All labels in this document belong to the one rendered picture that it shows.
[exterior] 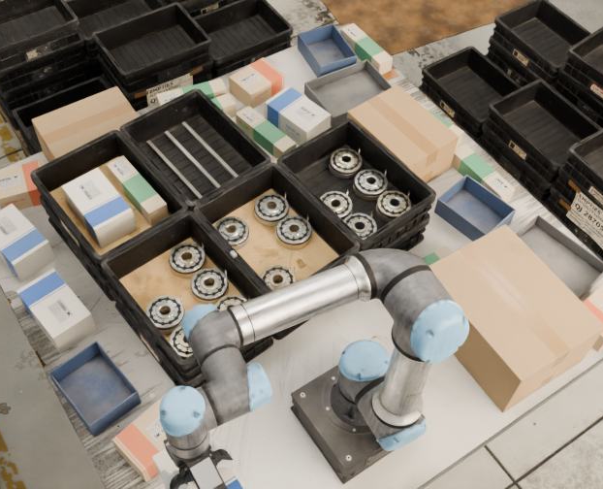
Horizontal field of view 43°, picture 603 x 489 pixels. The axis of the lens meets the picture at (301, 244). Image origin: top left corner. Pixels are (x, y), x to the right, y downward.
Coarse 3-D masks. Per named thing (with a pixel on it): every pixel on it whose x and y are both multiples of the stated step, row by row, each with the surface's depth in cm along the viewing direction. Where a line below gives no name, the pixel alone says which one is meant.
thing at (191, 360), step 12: (180, 216) 216; (192, 216) 216; (204, 228) 216; (144, 240) 211; (216, 240) 212; (120, 252) 210; (228, 252) 209; (240, 264) 207; (108, 276) 205; (120, 288) 202; (132, 300) 200; (144, 312) 198; (156, 336) 194; (168, 348) 192; (180, 360) 190; (192, 360) 190
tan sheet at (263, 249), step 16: (272, 192) 235; (240, 208) 231; (256, 224) 228; (256, 240) 224; (272, 240) 225; (320, 240) 225; (256, 256) 221; (272, 256) 221; (288, 256) 221; (304, 256) 222; (320, 256) 222; (336, 256) 222; (256, 272) 218; (304, 272) 218
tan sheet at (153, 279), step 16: (192, 240) 224; (160, 256) 220; (144, 272) 217; (160, 272) 217; (128, 288) 213; (144, 288) 214; (160, 288) 214; (176, 288) 214; (144, 304) 211; (192, 304) 211
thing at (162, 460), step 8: (152, 456) 154; (160, 456) 154; (168, 456) 154; (160, 464) 153; (168, 464) 153; (160, 472) 153; (168, 472) 152; (224, 472) 153; (232, 472) 153; (224, 480) 152; (232, 480) 152; (192, 488) 151; (232, 488) 151; (240, 488) 151
